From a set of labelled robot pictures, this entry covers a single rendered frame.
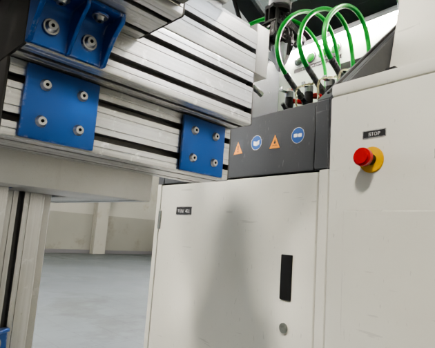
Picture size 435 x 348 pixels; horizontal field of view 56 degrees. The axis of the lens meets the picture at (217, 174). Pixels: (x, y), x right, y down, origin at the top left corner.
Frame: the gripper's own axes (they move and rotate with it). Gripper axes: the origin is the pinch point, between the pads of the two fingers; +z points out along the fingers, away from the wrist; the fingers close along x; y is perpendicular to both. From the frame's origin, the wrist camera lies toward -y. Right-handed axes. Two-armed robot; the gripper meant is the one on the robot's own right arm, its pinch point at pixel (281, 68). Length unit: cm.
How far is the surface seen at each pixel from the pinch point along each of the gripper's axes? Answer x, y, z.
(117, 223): -852, -361, 47
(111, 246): -851, -350, 103
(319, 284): 34, 22, 64
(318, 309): 34, 22, 69
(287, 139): 23.4, 21.9, 31.5
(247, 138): 9.3, 21.8, 29.4
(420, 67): 55, 22, 22
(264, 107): -30.7, -24.2, 0.9
